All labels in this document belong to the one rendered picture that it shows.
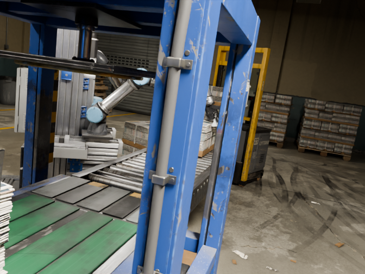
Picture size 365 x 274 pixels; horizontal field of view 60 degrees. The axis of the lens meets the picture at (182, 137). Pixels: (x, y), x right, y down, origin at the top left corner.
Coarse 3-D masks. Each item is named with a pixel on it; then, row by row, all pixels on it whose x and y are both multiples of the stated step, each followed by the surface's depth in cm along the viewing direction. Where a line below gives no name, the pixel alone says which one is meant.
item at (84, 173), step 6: (144, 150) 216; (126, 156) 194; (132, 156) 196; (108, 162) 176; (114, 162) 178; (120, 162) 181; (90, 168) 161; (96, 168) 163; (102, 168) 164; (78, 174) 150; (84, 174) 151
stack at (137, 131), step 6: (126, 126) 315; (132, 126) 308; (138, 126) 303; (144, 126) 300; (126, 132) 315; (132, 132) 309; (138, 132) 304; (144, 132) 297; (126, 138) 315; (132, 138) 309; (138, 138) 303; (144, 138) 298; (126, 144) 318; (144, 144) 298; (126, 150) 316; (132, 150) 310; (138, 150) 304
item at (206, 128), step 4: (204, 124) 217; (208, 124) 219; (204, 128) 214; (208, 128) 218; (204, 132) 214; (208, 132) 223; (204, 136) 216; (208, 136) 225; (200, 140) 217; (204, 140) 217; (208, 140) 230; (200, 144) 217; (204, 144) 219; (200, 148) 217; (204, 148) 221
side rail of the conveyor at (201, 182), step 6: (204, 174) 179; (198, 180) 166; (204, 180) 169; (198, 186) 158; (204, 186) 172; (192, 192) 149; (198, 192) 161; (204, 192) 176; (192, 198) 151; (198, 198) 164; (192, 204) 153; (192, 210) 156
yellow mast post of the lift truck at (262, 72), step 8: (264, 56) 396; (264, 64) 397; (264, 72) 399; (264, 80) 404; (256, 88) 407; (256, 96) 405; (256, 104) 406; (256, 112) 407; (256, 120) 412; (248, 136) 418; (248, 144) 416; (248, 152) 417; (248, 160) 420; (248, 168) 425; (240, 176) 428
